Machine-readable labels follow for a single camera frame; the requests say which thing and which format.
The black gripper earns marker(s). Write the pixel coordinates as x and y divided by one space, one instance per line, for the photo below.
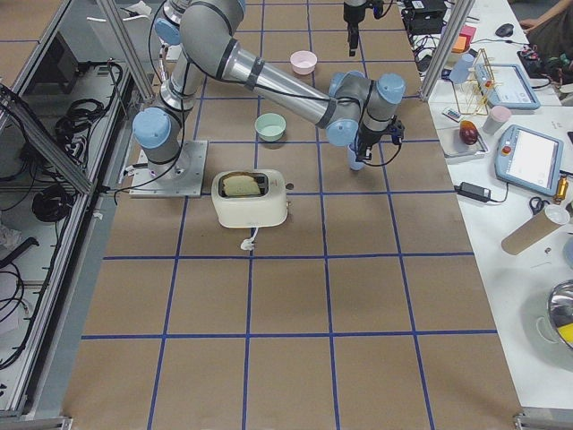
368 136
352 13

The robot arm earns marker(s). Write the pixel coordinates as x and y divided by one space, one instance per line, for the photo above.
387 6
355 113

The pink bowl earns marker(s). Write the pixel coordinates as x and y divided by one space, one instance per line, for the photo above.
303 62

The white kitchen scale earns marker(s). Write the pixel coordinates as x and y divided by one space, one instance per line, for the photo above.
454 148

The small remote control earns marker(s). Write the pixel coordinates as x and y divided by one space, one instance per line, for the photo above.
452 114

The green bowl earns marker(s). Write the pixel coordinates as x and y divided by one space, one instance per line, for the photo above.
270 126

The red yellow mango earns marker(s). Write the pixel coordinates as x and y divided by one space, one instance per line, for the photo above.
468 132

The orange sticky notes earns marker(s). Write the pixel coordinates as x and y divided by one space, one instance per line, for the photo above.
464 39

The black power adapter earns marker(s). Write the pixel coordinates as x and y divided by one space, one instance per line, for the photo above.
474 192

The light blue cup on rack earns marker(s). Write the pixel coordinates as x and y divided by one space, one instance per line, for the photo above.
461 69

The toast slice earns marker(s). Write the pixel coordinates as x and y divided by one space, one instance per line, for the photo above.
240 186

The cream white toaster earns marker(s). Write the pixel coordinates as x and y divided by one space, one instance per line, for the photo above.
268 209

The grey pink cup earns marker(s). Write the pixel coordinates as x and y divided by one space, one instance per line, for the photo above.
497 117

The white toaster plug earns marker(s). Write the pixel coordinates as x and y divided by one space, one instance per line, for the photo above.
249 243

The black computer mouse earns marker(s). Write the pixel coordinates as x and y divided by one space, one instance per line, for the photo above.
505 30

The teach pendant upper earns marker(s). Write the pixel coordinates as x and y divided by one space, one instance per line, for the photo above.
506 85

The teach pendant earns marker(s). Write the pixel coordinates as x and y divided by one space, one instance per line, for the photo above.
506 85
529 159

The teach pendant lower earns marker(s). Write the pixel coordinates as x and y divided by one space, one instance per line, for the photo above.
529 159

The cardboard tube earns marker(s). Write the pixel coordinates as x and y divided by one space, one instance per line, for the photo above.
538 227

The metal mixing bowl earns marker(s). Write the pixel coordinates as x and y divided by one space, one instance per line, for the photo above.
559 307

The aluminium frame post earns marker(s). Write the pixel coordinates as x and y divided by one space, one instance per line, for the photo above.
457 18

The gold wire rack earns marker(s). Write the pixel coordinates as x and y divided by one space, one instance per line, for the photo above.
472 96

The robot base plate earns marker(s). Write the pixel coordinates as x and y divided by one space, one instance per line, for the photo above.
184 179

